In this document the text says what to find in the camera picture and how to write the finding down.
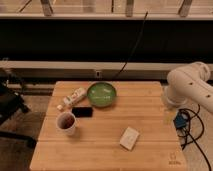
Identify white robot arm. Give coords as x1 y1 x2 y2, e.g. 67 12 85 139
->
162 62 213 114

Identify green ceramic bowl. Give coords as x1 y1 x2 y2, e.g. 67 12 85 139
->
87 82 117 107

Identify white tube with cap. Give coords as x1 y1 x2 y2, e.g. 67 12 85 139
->
57 87 86 111

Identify black smartphone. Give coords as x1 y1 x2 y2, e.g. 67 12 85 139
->
72 107 93 118

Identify blue power adapter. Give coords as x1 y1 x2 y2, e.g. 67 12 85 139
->
173 114 186 129

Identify black office chair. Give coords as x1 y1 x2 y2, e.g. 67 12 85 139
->
0 81 37 148

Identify white wall outlet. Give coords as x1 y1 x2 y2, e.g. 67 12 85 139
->
96 71 101 78

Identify black hanging cable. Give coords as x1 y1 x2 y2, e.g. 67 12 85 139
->
111 11 149 81

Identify black floor cable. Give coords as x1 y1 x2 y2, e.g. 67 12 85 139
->
175 103 213 171

